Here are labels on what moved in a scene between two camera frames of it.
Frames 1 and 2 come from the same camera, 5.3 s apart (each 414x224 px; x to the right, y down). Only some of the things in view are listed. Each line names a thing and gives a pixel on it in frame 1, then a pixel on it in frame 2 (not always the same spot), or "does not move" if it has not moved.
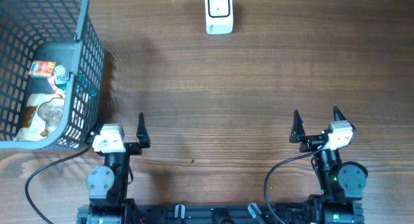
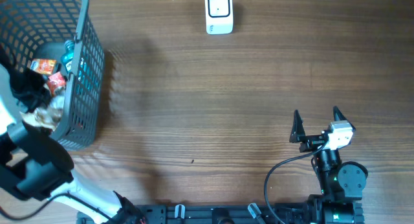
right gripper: [298, 135] does not move
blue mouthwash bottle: [61, 78] -> [67, 57]
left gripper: [134, 149] -> [43, 95]
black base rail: [347, 213] does not move
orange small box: [42, 68] does not move
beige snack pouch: [43, 116] does not move
